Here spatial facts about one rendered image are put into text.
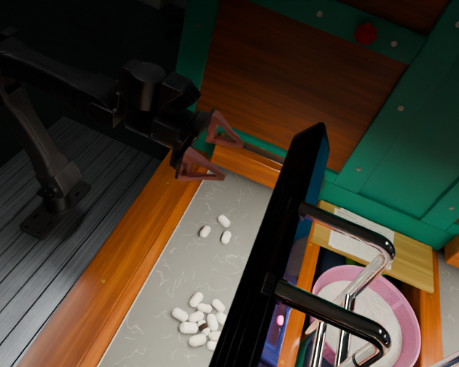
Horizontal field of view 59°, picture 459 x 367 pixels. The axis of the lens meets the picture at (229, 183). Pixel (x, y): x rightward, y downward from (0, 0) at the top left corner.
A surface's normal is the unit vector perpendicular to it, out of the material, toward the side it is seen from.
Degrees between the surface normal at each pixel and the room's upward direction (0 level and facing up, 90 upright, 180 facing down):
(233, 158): 90
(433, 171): 90
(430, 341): 0
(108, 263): 0
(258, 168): 90
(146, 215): 0
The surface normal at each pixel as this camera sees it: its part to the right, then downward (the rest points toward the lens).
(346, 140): -0.32, 0.65
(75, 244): 0.24, -0.65
